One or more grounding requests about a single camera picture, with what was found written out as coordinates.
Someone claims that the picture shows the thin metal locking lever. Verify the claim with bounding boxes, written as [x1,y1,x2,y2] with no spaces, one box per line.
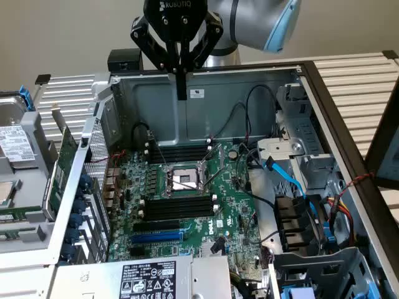
[149,130,168,166]
[203,169,225,188]

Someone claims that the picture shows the metal rear port block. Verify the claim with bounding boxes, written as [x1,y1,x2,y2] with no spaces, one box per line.
[102,167,122,209]

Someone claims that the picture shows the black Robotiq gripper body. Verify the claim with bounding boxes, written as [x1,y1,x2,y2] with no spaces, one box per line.
[142,0,208,42]

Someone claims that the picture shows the black wire plug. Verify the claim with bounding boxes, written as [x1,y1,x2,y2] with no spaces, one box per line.
[211,237,226,255]

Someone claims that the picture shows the blue flat SATA wire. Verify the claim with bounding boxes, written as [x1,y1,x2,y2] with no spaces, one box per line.
[263,156,320,222]

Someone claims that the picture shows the blue disk carrier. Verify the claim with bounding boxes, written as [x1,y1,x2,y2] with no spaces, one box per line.
[280,285,317,299]

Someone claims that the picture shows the thick black looped wire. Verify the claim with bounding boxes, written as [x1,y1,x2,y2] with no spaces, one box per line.
[131,122,154,148]

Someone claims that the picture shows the long black arched wire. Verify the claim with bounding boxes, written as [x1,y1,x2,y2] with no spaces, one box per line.
[244,84,278,141]

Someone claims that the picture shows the silver CPU chip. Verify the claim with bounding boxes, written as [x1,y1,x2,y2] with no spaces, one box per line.
[0,179,23,209]

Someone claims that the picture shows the black fan shroud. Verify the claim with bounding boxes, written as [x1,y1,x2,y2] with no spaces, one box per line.
[273,194,328,254]

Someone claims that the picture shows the green graphics card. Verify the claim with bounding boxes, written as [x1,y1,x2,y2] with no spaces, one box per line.
[42,102,79,221]

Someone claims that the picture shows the silver socket cover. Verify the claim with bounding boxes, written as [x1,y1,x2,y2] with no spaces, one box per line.
[201,143,226,171]

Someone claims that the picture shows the long red black twisted wire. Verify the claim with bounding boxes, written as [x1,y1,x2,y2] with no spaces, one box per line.
[338,172,375,200]

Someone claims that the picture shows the black framed monitor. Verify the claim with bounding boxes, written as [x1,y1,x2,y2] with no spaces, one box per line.
[363,93,399,191]

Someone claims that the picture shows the silver power supply with label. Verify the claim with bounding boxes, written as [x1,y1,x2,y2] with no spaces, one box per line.
[46,254,233,299]

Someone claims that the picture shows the blue expansion slot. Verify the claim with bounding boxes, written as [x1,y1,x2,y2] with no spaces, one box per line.
[130,232,183,245]

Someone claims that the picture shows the green Dell motherboard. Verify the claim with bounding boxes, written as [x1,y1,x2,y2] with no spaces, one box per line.
[107,141,271,283]

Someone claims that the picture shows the grey disk bay cage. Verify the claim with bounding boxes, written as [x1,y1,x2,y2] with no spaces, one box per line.
[271,245,377,299]

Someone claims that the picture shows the silver metal drive cage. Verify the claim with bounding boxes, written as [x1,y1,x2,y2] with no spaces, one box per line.
[276,82,342,191]

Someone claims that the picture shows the open metal PC case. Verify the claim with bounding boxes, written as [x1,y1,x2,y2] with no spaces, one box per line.
[45,60,399,299]

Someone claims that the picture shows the yellow red power wires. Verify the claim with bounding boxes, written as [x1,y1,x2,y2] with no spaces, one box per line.
[324,194,357,247]

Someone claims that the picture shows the silver chipset heatsink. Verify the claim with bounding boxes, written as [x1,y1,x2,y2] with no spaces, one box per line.
[200,241,230,258]

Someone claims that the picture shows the short black arched wire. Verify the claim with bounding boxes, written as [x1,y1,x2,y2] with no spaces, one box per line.
[213,102,250,141]

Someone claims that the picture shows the black box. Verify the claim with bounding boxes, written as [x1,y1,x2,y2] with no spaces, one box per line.
[107,49,144,72]

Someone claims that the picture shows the black RAM slot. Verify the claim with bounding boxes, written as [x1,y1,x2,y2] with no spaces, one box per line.
[148,154,209,164]
[147,141,212,150]
[143,204,218,216]
[147,146,211,154]
[143,195,218,206]
[147,150,210,159]
[143,209,218,221]
[143,200,218,211]

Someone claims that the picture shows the thick black curved wire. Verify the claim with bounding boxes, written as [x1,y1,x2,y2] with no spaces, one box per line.
[235,141,278,208]

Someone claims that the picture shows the short red twisted wire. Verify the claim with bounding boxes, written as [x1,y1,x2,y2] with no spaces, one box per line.
[107,149,127,166]

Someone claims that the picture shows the blue plastic clip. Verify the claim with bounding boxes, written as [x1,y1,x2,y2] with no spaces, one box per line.
[322,222,337,247]

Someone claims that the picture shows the CPU socket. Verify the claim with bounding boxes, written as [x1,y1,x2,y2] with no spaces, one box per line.
[161,161,209,199]

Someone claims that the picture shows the long black expansion slot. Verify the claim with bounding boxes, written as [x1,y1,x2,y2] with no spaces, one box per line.
[133,219,181,233]

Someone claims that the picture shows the white label sticker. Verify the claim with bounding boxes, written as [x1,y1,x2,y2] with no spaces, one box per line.
[186,88,206,100]

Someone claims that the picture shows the silver hard disk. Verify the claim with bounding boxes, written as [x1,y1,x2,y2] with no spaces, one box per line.
[0,95,40,171]

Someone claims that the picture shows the silver metal bracket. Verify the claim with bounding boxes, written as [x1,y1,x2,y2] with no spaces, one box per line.
[257,138,305,171]

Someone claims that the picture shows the blue plastic disk handle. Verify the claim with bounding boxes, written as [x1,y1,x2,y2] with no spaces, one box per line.
[18,84,34,112]

